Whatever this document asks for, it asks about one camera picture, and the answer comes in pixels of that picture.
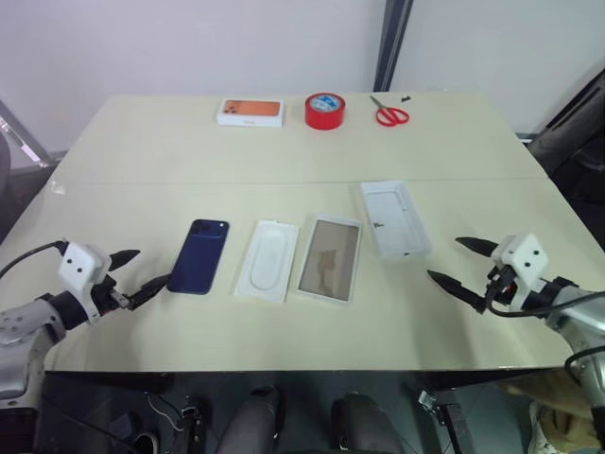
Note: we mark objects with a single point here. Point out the dark vertical window frame post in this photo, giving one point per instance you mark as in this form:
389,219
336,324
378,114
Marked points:
393,45

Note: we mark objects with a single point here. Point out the dark rounded leg shape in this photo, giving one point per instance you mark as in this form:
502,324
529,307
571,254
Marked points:
253,421
364,423

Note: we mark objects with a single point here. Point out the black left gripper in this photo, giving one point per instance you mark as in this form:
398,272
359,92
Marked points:
109,298

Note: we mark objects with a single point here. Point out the white box lid with brown inside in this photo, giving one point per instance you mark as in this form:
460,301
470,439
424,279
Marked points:
330,257

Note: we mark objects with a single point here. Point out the white phone box orange print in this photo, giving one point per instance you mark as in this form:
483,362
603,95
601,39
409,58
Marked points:
251,112

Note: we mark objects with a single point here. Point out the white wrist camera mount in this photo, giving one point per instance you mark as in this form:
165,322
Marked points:
522,262
80,272

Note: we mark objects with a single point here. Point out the metal rack frame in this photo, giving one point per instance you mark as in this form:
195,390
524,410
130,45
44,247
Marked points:
21,137

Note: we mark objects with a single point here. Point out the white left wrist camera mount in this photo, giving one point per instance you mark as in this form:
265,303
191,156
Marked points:
80,272

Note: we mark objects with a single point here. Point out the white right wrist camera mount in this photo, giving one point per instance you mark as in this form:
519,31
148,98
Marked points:
522,262

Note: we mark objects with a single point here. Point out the dark rounded left leg shape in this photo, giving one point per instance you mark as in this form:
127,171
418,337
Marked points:
253,421

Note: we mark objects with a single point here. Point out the red adhesive tape roll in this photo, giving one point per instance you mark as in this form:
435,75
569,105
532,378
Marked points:
325,110

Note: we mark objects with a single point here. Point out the white empty phone box base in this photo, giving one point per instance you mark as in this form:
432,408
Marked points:
396,220

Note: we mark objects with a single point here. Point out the black office chair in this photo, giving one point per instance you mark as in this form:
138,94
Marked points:
569,146

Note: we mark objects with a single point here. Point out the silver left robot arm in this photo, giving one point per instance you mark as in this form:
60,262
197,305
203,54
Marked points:
19,331

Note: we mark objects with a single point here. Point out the black table leg bracket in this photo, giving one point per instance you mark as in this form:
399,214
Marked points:
442,416

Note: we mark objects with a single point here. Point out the dark rounded right leg shape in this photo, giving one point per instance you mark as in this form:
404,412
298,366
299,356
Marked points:
364,423

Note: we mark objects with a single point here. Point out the dark blue smartphone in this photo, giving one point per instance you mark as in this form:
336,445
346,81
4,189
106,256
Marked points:
198,256

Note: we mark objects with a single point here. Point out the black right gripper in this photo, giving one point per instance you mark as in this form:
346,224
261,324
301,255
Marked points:
498,284

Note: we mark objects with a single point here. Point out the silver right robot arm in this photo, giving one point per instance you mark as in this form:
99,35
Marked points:
574,314

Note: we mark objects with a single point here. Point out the white moulded paper insert tray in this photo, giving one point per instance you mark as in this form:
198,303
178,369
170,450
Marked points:
267,261

